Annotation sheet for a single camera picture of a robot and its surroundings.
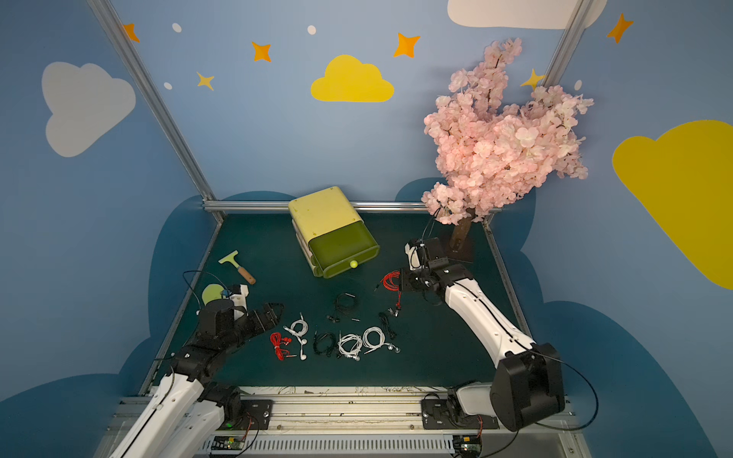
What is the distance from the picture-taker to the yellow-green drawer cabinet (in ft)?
2.87

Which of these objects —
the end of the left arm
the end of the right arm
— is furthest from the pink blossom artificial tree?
the end of the left arm

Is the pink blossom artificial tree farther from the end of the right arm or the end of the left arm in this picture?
the end of the left arm

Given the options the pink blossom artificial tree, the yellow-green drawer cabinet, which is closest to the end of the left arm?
the yellow-green drawer cabinet

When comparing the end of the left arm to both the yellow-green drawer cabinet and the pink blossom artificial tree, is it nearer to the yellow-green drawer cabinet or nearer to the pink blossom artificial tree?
the yellow-green drawer cabinet
